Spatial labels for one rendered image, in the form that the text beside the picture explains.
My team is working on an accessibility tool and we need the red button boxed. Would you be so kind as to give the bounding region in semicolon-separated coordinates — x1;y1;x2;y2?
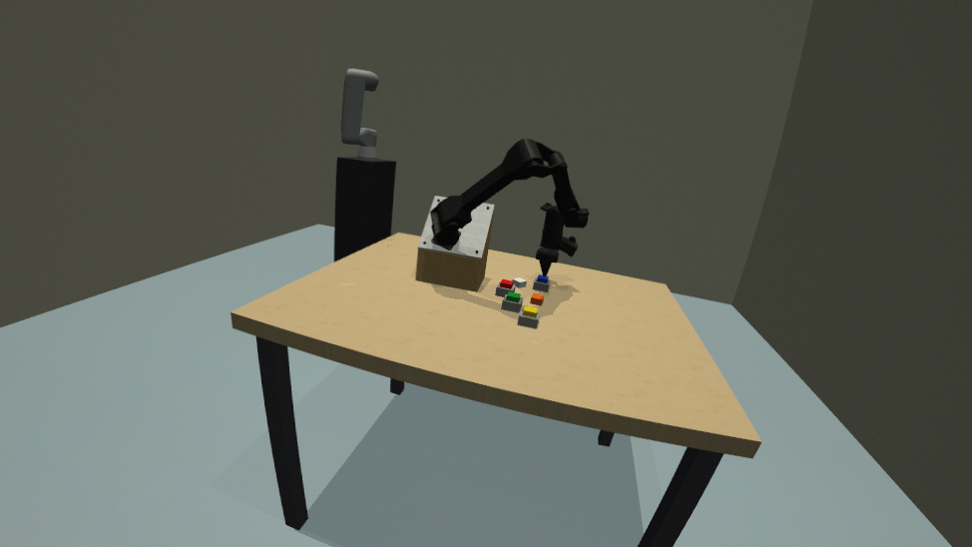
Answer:
495;279;515;297

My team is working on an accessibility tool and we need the yellow button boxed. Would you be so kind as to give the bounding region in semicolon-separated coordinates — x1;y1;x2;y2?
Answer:
518;305;541;329

